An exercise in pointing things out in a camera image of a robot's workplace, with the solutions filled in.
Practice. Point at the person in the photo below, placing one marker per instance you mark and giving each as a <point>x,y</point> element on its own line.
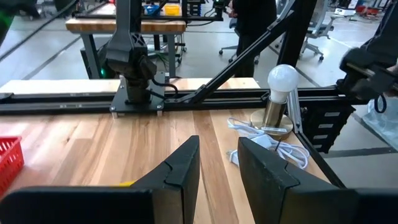
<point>387,34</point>
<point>253,31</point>

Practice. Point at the wooden background workbench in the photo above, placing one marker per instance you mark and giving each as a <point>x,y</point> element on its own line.
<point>93,26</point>

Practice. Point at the black aluminium rig frame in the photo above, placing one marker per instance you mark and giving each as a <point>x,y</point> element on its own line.
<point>233,99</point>

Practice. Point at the black controller box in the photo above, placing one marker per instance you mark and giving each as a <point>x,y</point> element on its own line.
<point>326,124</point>

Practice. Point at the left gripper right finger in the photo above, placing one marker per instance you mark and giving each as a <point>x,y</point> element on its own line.
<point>273,196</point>

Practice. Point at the black handheld device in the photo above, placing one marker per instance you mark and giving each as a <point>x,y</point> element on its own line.
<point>363,67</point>

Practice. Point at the silver metal bracket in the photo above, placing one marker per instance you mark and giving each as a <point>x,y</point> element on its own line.
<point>293,109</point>

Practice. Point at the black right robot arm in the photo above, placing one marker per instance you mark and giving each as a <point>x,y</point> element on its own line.
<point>130,53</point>

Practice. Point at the red plastic basket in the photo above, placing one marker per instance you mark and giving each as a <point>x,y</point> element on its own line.
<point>9,161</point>

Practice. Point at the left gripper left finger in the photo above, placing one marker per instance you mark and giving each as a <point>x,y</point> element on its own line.
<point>174,196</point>

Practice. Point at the black computer tower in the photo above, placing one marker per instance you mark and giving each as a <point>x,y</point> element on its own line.
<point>93,62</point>

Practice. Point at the small yellow bin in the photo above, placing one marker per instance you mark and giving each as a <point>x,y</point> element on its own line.
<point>172,9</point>

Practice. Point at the small blue bin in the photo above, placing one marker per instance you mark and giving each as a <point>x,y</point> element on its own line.
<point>151,9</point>

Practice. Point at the clear plastic bag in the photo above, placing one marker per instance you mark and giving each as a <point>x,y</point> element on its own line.
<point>384,123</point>

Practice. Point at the yellow plastic basket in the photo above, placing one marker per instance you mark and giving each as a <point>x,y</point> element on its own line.
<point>127,183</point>

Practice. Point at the office chair base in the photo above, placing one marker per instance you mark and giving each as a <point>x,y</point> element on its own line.
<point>317,25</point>
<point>228,48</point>

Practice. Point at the brass lamp with white bulb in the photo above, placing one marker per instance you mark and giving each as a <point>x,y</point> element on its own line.
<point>283,79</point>

